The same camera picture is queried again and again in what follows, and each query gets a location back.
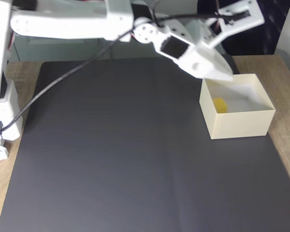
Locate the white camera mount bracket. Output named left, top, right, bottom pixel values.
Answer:
left=199, top=0, right=266, bottom=49

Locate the black hanging cloth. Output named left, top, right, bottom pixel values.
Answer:
left=197, top=0, right=290, bottom=56

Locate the yellow cube block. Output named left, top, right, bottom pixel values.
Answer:
left=213, top=97, right=229, bottom=114

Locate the black camera module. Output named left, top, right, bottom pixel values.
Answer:
left=228, top=9, right=251, bottom=23

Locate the pale green panel door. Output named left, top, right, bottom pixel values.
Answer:
left=8, top=33, right=160, bottom=63

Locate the red and black servo wire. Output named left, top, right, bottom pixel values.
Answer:
left=214, top=0, right=224, bottom=36

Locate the white open box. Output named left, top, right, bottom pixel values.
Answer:
left=199, top=73, right=277, bottom=141

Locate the dark grey table mat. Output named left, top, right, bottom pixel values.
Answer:
left=0, top=54, right=290, bottom=232

